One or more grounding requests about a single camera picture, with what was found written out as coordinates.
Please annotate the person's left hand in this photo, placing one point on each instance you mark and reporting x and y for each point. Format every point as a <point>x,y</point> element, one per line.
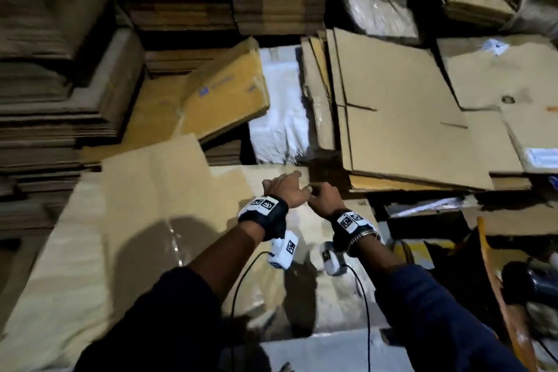
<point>286,189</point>

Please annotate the person's right hand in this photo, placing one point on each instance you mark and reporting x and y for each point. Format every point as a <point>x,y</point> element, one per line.
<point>327,200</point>

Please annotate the brown cardboard box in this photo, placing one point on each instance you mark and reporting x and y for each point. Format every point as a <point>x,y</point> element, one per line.
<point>131,202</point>

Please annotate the person's right forearm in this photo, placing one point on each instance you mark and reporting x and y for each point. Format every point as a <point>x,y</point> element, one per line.
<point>445,324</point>

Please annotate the person's left forearm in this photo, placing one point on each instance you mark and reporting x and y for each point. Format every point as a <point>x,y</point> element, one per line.
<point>166,315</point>

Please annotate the pile of brown cartons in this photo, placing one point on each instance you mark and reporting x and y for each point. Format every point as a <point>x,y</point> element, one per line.
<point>410,114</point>

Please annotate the stacks of flat cardboard bundles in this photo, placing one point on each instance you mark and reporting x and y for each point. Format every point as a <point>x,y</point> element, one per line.
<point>52,80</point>

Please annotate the black left wrist band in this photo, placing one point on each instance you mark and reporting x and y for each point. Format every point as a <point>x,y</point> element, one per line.
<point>263,216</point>

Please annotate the black wrist band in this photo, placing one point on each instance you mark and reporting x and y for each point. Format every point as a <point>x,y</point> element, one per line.
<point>263,216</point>
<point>353,230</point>

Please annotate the black right wrist band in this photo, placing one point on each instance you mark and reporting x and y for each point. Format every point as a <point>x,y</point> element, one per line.
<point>353,230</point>

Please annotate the white plastic sack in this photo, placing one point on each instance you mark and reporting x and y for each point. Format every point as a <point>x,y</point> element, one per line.
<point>281,110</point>

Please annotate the plywood work board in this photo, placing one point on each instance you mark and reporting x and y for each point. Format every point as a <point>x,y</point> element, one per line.
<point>336,298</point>

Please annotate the yellow carton with blue print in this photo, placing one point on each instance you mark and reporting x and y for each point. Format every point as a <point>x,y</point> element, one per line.
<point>227,93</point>

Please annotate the clear plastic sheet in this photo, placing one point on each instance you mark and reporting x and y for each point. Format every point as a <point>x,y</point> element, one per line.
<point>379,8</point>

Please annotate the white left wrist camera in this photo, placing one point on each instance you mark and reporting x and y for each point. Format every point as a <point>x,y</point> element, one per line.
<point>283,250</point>

